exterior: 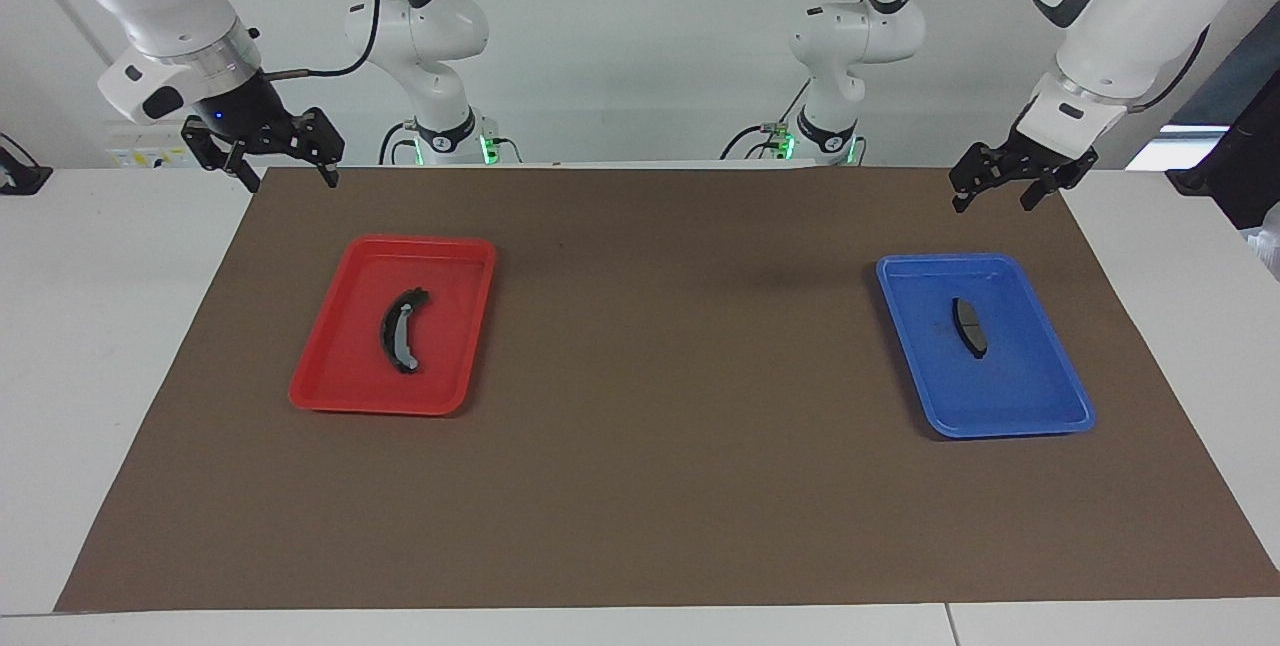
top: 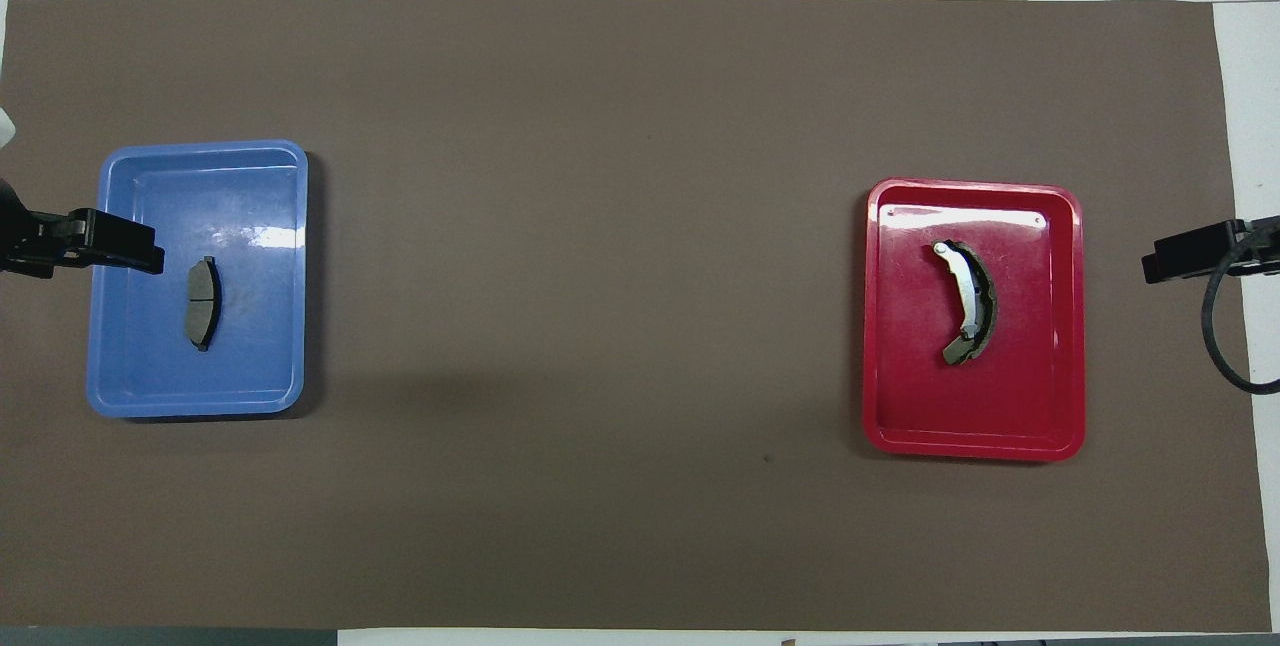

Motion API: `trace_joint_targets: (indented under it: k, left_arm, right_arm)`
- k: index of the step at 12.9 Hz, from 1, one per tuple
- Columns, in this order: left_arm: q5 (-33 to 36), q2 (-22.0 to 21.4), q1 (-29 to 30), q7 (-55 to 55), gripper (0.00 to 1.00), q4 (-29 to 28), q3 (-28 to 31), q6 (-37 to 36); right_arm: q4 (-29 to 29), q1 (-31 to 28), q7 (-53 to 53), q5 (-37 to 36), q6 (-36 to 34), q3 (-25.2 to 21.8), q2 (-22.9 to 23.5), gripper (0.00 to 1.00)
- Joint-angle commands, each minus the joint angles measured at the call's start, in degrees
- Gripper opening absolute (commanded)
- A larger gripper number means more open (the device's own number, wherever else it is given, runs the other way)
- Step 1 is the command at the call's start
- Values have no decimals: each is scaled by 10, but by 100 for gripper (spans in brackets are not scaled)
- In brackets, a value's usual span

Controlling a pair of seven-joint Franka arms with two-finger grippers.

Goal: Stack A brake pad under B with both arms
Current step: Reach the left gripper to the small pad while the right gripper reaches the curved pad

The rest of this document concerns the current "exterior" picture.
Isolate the short dark brake pad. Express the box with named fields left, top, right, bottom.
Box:
left=950, top=296, right=990, bottom=360

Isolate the clear plastic bag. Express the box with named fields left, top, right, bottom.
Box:
left=1243, top=203, right=1280, bottom=279

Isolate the black monitor stand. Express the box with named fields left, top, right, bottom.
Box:
left=1164, top=72, right=1280, bottom=232

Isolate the blue plastic tray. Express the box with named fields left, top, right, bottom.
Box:
left=876, top=253, right=1097, bottom=440

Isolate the red plastic tray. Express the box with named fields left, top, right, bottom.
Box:
left=288, top=235, right=498, bottom=417

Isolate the black right base cable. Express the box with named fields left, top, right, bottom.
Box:
left=378, top=119, right=419, bottom=166

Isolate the long curved brake pad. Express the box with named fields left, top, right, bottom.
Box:
left=379, top=286, right=432, bottom=376

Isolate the black left base cable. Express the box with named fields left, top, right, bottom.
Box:
left=719, top=79, right=813, bottom=163

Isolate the black clamp device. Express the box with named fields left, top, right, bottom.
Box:
left=0, top=132, right=54, bottom=196

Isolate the white wall socket box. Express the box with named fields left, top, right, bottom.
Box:
left=107, top=120, right=202, bottom=170

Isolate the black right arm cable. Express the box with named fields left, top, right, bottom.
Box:
left=262, top=0, right=383, bottom=82

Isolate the black base cable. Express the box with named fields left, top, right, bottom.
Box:
left=378, top=119, right=419, bottom=166
left=719, top=79, right=813, bottom=163

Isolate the brown table mat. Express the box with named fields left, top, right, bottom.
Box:
left=54, top=166, right=1280, bottom=613

